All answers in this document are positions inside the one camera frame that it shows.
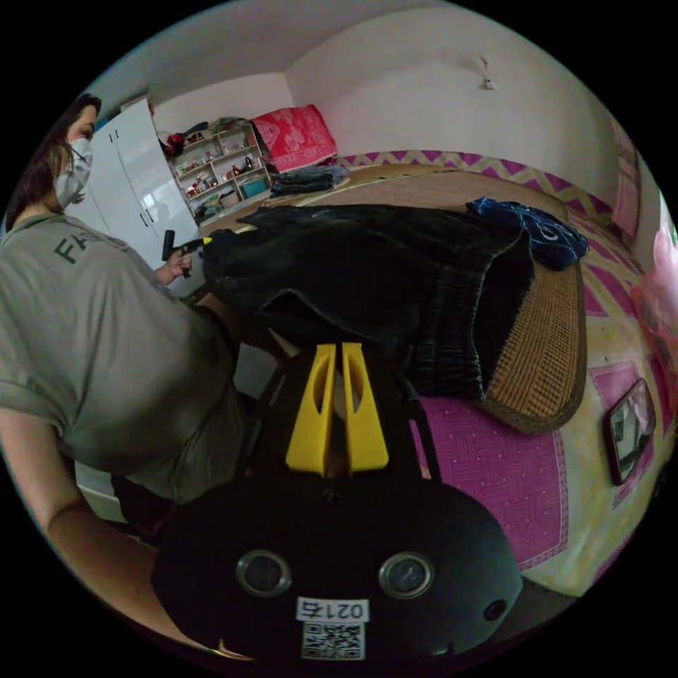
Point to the bed with woven mat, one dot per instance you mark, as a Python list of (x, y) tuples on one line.
[(508, 466)]

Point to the white open shelf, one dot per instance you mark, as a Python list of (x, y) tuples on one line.
[(222, 169)]

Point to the person's left hand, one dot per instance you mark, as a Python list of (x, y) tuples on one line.
[(170, 271)]

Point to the dark red framed phone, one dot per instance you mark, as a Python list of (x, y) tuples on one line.
[(630, 429)]

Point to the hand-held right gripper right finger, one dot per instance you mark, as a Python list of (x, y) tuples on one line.
[(365, 429)]

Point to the pink plastic bag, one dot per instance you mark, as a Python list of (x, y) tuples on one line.
[(659, 296)]

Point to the person's right forearm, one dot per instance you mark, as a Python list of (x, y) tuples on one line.
[(122, 577)]

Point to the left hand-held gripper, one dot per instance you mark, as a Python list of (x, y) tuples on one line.
[(192, 249)]

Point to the red patterned folded blanket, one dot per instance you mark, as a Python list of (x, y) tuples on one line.
[(294, 136)]

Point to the dark blue printed garment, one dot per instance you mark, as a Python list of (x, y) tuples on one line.
[(551, 233)]

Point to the white cupboard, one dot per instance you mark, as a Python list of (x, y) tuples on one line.
[(138, 180)]

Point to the black jeans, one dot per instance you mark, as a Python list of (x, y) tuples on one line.
[(360, 275)]

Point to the pile of clothes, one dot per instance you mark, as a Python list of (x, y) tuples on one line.
[(310, 181)]

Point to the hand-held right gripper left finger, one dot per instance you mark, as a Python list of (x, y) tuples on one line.
[(305, 424)]

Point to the person's body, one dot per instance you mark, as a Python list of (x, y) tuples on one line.
[(106, 344)]

